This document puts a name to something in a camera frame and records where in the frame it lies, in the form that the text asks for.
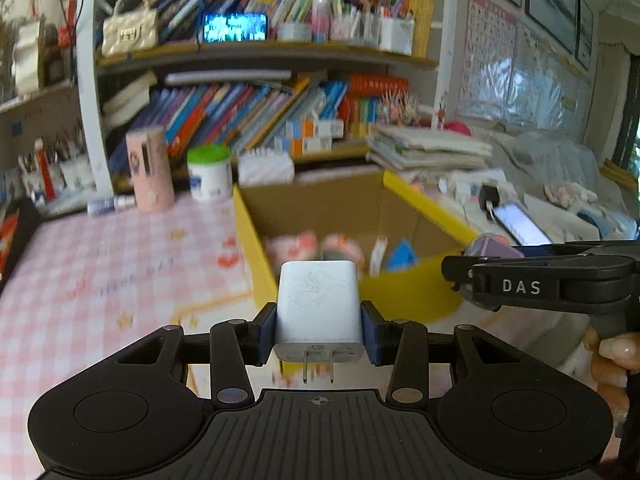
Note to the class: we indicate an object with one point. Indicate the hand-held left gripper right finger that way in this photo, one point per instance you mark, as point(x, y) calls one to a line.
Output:
point(371, 335)

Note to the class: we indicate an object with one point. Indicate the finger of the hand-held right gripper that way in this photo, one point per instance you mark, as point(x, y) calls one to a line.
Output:
point(520, 287)
point(590, 248)

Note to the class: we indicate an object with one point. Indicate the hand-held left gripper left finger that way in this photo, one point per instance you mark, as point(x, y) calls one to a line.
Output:
point(267, 335)

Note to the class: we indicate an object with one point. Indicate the small purple white gadget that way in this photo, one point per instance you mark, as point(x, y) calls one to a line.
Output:
point(492, 247)

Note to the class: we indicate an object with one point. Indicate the white plug charger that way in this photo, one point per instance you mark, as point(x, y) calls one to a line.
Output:
point(320, 305)

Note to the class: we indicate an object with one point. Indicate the yellow cardboard box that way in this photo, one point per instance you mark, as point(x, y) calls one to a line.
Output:
point(415, 285)

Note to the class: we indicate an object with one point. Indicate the small blue packet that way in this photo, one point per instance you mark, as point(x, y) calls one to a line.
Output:
point(402, 257)

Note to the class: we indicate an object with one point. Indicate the pink plush toy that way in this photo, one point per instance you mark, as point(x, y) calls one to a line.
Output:
point(300, 247)

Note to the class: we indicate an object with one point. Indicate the person's right hand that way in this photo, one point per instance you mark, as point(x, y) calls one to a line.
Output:
point(610, 370)

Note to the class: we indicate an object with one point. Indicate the pink white plush item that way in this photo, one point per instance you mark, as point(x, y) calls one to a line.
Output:
point(570, 194)

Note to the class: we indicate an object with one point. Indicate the black smartphone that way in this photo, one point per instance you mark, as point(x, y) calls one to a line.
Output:
point(520, 225)

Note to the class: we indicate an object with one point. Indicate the black charger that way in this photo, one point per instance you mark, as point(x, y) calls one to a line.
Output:
point(490, 197)

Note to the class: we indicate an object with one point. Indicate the grey cloth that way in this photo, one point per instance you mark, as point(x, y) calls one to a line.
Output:
point(550, 160)

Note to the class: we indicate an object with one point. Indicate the white power strip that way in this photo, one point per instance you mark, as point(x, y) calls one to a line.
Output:
point(465, 187)

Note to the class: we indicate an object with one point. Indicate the pink checked tablecloth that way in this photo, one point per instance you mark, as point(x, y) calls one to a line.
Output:
point(125, 280)

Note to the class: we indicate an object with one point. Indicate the stack of paper booklets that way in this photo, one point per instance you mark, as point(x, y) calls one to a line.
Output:
point(430, 150)

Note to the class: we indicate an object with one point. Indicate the white jar green lid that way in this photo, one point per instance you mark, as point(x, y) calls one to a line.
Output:
point(210, 180)

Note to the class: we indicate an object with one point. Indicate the white quilted pouch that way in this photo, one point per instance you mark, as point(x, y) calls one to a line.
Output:
point(265, 167)

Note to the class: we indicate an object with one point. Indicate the pink round object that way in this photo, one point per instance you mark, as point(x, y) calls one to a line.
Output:
point(457, 128)

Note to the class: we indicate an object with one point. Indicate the orange blue white carton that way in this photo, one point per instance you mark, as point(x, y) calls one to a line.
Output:
point(317, 129)
point(312, 146)

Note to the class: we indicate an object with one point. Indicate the pink humidifier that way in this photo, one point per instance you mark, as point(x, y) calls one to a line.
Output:
point(150, 170)

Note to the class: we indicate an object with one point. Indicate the clear spray bottle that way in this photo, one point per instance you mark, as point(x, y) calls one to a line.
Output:
point(110, 205)

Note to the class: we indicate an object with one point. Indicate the pink alphabet poster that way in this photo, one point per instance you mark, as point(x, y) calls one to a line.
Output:
point(490, 55)

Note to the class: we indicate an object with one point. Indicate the row of colourful books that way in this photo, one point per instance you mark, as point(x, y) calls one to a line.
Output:
point(225, 115)

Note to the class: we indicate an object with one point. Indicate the white pen cup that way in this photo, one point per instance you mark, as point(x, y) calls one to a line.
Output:
point(86, 171)
point(70, 175)
point(31, 184)

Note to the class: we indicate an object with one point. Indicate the white rolled paper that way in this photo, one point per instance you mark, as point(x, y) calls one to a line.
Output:
point(227, 77)

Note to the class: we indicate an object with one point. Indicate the red packets on tray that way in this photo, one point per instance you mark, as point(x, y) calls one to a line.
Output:
point(27, 225)

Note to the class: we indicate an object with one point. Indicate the thick lying books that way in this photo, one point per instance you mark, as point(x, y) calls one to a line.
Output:
point(127, 100)

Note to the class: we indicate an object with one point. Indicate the red foil packets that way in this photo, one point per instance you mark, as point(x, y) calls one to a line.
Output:
point(9, 240)

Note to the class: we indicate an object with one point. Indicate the red tassel ornament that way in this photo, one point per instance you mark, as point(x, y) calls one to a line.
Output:
point(44, 170)

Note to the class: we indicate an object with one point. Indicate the white scalloped pen holder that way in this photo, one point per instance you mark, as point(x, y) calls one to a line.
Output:
point(395, 37)

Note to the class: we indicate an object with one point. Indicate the yellow books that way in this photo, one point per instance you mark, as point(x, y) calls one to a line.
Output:
point(420, 20)

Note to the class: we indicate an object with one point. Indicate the white wooden bookshelf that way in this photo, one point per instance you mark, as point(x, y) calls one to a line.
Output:
point(90, 110)

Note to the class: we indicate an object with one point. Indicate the clear pen holder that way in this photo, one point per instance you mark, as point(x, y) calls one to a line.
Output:
point(370, 29)

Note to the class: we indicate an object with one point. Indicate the pink pen holder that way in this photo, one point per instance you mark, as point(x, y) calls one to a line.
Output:
point(345, 27)

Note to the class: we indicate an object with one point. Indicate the smartphone with lit screen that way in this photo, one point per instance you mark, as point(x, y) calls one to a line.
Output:
point(235, 27)

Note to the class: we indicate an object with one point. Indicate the pink white bottle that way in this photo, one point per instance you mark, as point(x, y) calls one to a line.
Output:
point(321, 17)

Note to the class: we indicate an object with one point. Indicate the white pearl handbag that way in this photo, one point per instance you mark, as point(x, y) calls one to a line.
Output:
point(130, 27)

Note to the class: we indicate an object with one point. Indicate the white cloth bag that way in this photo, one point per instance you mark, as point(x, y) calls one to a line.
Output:
point(30, 57)

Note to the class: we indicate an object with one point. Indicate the clear plastic wall sheets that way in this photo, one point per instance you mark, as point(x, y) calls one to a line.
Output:
point(555, 85)

